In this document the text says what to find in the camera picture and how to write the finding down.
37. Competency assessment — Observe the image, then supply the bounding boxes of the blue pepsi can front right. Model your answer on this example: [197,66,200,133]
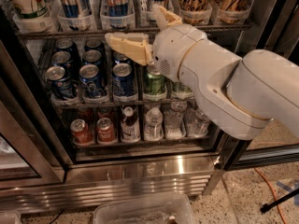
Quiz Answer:
[112,63,135,97]

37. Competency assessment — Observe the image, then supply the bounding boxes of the middle wire shelf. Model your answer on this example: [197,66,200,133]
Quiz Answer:
[52,97,194,109]

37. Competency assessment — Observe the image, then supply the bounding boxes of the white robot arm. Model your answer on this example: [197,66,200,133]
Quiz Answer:
[105,6,299,140]

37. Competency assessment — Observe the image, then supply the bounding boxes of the clear water bottle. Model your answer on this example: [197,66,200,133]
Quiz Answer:
[189,109,210,137]
[144,107,163,141]

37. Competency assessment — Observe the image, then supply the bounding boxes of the red soda can right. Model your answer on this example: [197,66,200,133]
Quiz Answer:
[96,118,116,143]

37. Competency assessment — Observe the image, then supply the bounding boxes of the clear water bottle left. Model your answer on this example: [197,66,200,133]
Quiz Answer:
[144,107,163,141]

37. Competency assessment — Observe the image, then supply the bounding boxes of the clear water bottle right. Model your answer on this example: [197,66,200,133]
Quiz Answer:
[189,109,210,137]

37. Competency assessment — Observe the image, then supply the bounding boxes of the wire shelf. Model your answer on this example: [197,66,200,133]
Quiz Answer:
[17,23,251,40]
[52,97,194,109]

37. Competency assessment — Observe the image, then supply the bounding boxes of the green can front middle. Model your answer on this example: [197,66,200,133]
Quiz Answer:
[172,82,192,93]

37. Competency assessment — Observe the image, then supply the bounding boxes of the blue pepsi can front left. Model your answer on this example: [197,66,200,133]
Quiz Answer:
[45,66,77,100]

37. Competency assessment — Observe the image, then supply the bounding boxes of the orange cable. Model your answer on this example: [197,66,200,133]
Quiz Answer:
[253,167,288,224]

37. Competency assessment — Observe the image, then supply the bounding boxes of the stainless steel fridge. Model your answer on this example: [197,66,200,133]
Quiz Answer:
[0,0,299,213]

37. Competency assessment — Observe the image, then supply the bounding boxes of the white patterned tall can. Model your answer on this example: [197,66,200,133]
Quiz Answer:
[10,0,50,20]

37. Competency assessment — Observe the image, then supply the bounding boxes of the top wire shelf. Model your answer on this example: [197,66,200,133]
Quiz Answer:
[17,23,251,40]

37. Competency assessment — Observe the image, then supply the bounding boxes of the green can front left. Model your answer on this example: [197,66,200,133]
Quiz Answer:
[145,65,165,95]

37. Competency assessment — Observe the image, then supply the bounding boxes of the red soda can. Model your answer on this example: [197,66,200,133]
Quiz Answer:
[70,119,93,145]
[96,118,116,143]

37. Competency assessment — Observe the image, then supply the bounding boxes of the dark juice bottle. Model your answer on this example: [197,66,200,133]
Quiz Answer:
[121,106,140,142]

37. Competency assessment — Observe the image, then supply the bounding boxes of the blue pepsi can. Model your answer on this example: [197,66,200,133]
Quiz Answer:
[45,66,77,100]
[79,64,107,98]
[112,63,135,97]

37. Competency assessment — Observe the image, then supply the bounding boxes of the black stand leg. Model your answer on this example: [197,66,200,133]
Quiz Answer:
[260,189,299,214]

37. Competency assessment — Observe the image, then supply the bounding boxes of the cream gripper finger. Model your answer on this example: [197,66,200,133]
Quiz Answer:
[105,32,153,65]
[152,5,182,31]

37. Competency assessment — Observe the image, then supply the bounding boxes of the clear plastic bin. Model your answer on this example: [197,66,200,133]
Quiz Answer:
[93,193,196,224]

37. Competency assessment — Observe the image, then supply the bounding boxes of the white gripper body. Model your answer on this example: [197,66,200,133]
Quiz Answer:
[153,24,207,82]

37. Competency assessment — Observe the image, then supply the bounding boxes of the green can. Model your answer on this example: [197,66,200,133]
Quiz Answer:
[145,65,165,95]
[172,82,192,93]

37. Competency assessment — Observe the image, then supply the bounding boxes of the red soda can left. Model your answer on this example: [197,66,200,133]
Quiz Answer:
[70,119,93,145]

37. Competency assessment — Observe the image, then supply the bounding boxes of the blue pepsi can front middle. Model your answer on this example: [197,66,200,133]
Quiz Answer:
[79,64,107,98]

